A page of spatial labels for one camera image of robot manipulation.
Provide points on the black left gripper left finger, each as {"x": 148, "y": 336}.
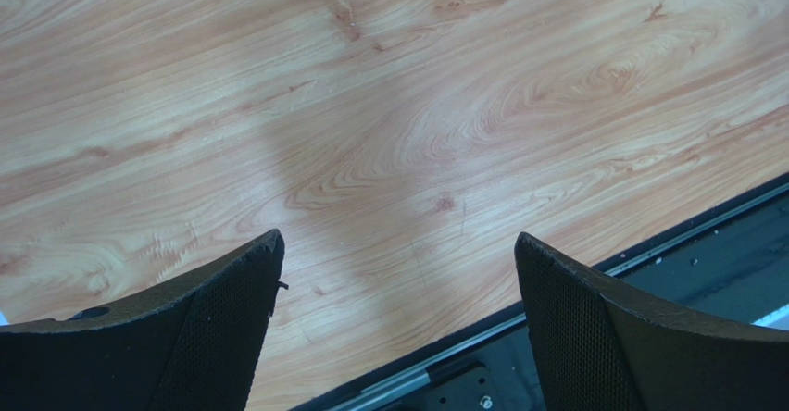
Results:
{"x": 189, "y": 343}

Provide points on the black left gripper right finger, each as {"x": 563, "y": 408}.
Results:
{"x": 600, "y": 343}

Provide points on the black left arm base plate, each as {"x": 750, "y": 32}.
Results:
{"x": 470, "y": 388}

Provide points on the aluminium rail frame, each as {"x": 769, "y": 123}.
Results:
{"x": 730, "y": 262}

